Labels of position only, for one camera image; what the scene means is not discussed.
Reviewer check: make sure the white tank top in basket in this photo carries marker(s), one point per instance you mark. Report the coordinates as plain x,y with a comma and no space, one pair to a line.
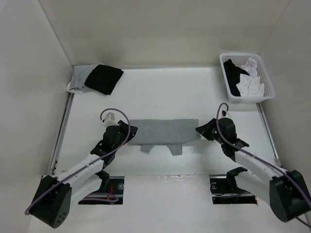
250,85

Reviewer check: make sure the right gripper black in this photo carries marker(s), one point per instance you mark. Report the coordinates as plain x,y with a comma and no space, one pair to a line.
204,129

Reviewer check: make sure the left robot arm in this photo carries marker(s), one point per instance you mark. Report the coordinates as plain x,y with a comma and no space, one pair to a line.
56,194

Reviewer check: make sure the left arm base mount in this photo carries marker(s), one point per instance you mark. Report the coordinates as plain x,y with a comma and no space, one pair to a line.
110,193

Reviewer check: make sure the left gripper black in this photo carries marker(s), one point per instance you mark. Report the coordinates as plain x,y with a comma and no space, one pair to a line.
124,127

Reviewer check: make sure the white plastic basket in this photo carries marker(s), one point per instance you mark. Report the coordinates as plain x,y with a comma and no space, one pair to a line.
240,59

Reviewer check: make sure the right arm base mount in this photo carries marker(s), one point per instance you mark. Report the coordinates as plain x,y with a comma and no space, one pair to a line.
223,194

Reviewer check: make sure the folded black tank top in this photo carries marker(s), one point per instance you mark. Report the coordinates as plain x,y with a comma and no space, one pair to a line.
103,79

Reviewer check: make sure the folded white tank top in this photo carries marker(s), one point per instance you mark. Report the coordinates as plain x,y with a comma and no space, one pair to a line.
72,90

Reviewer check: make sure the grey tank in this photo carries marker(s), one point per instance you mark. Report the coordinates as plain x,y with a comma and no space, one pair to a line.
80,74
172,133

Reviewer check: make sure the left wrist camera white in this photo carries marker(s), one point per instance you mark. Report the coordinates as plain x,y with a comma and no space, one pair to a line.
109,120

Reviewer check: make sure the metal table rail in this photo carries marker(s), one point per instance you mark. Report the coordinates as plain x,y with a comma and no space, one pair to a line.
61,134
268,133

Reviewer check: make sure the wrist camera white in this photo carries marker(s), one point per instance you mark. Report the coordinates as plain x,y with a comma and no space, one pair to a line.
109,120
225,114

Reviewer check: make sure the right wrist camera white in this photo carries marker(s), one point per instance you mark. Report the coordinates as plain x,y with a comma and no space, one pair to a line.
225,114

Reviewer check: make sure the black tank top in basket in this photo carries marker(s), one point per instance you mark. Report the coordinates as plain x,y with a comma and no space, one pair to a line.
233,76

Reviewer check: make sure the folded grey tank top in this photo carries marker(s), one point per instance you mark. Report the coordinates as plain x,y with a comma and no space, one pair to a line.
80,74

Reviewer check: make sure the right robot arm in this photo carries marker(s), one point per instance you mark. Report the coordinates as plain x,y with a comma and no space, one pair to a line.
284,191

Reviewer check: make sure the right metal table rail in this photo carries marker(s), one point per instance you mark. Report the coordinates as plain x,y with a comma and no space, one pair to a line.
268,133

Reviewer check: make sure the left metal table rail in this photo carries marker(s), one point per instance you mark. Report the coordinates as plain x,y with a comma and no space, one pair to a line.
61,134

